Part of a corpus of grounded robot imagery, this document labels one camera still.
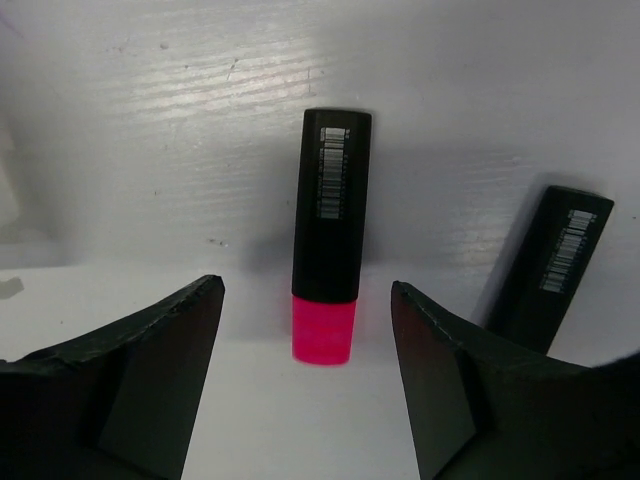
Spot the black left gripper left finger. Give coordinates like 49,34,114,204
1,275,224,479

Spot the pink highlighter marker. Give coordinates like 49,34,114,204
291,108,372,367

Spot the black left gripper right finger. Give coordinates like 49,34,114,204
391,281,639,479

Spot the orange highlighter marker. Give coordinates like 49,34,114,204
486,185,615,354

